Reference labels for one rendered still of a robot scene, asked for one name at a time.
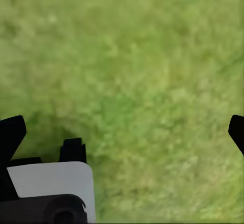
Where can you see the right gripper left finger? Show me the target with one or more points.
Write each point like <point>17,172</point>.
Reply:
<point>12,132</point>

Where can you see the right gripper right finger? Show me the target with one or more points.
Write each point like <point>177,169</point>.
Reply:
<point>236,131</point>

